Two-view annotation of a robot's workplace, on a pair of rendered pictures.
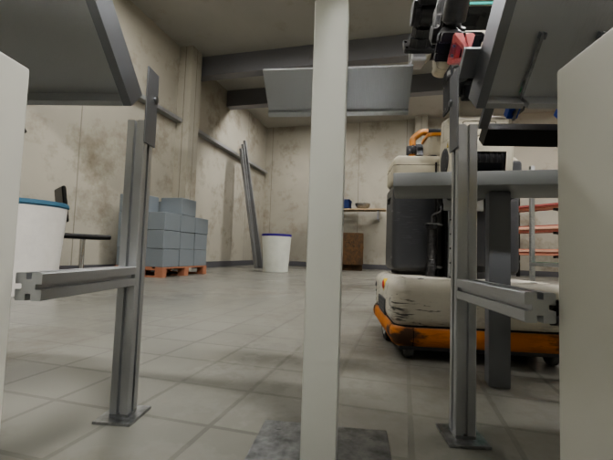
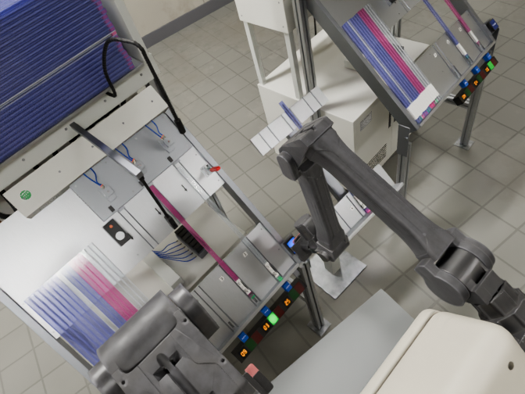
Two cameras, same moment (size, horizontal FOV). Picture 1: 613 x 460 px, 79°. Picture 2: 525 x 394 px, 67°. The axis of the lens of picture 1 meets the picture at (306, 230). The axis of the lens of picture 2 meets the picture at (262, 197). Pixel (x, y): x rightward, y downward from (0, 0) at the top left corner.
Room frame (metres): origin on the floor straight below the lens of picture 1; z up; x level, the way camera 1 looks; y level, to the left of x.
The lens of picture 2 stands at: (1.34, -0.80, 1.94)
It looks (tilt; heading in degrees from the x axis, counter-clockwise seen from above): 50 degrees down; 144
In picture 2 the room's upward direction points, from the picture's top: 19 degrees counter-clockwise
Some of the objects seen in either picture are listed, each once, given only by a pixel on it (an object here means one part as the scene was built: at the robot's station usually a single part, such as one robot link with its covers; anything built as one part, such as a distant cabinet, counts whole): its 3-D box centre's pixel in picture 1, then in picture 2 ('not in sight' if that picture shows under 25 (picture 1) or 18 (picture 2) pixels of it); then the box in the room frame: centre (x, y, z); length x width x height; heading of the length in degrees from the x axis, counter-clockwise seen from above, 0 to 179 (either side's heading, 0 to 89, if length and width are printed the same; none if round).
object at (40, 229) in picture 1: (21, 246); not in sight; (2.70, 2.07, 0.33); 0.57 x 0.55 x 0.67; 167
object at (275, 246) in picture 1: (275, 252); not in sight; (6.80, 0.54, 0.34); 0.57 x 0.55 x 0.68; 166
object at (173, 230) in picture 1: (165, 236); not in sight; (5.06, 1.92, 0.51); 1.03 x 0.69 x 1.03; 165
